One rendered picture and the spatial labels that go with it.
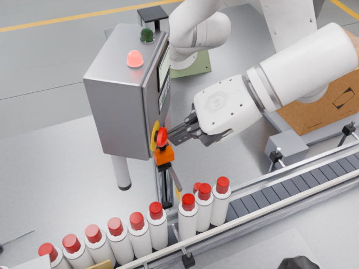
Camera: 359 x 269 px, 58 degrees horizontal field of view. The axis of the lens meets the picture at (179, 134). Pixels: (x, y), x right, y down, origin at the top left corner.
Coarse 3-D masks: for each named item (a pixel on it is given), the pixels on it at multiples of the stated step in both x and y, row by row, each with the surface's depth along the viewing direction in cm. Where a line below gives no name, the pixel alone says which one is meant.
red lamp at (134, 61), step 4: (132, 52) 51; (136, 52) 51; (128, 56) 51; (132, 56) 50; (136, 56) 50; (140, 56) 51; (128, 60) 51; (132, 60) 50; (136, 60) 50; (140, 60) 51; (128, 64) 51; (132, 64) 51; (136, 64) 51; (140, 64) 51; (132, 68) 51; (136, 68) 51
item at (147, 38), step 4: (144, 28) 55; (148, 28) 55; (144, 32) 55; (148, 32) 55; (152, 32) 55; (144, 36) 55; (148, 36) 55; (152, 36) 56; (140, 40) 56; (144, 40) 56; (148, 40) 56; (152, 40) 56; (144, 44) 56; (148, 44) 56
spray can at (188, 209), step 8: (184, 200) 80; (192, 200) 80; (184, 208) 82; (192, 208) 82; (184, 216) 82; (192, 216) 82; (184, 224) 86; (192, 224) 86; (184, 232) 89; (192, 232) 90
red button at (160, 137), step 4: (160, 128) 61; (164, 128) 61; (156, 132) 61; (160, 132) 60; (164, 132) 60; (156, 136) 61; (160, 136) 60; (164, 136) 60; (156, 140) 61; (160, 140) 60; (164, 140) 61; (160, 144) 61; (164, 144) 61
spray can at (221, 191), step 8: (216, 184) 85; (224, 184) 83; (216, 192) 86; (224, 192) 85; (216, 200) 87; (224, 200) 86; (216, 208) 90; (224, 208) 90; (216, 216) 93; (224, 216) 94; (216, 224) 96
